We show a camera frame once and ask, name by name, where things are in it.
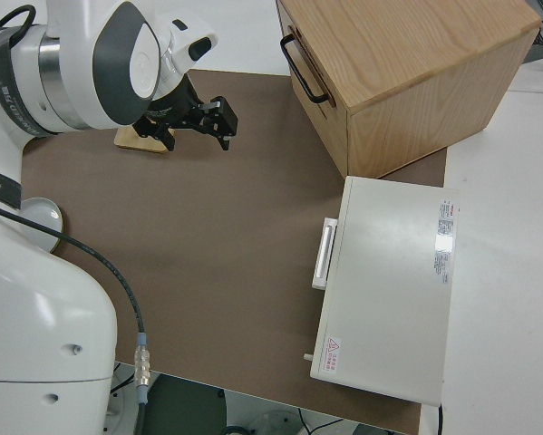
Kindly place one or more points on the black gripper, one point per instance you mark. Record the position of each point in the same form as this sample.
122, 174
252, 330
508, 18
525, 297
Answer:
173, 109

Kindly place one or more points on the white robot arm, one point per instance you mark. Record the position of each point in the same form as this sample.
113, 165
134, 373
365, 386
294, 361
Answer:
71, 68

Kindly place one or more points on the wooden mug rack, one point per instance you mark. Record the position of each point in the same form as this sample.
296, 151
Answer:
135, 141

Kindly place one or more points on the brown table mat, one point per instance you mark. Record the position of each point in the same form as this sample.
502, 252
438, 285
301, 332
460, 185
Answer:
207, 226

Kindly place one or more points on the wooden box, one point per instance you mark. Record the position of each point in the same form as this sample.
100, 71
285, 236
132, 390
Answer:
411, 68

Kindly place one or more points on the white toaster oven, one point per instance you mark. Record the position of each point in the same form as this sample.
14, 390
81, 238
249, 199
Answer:
389, 281

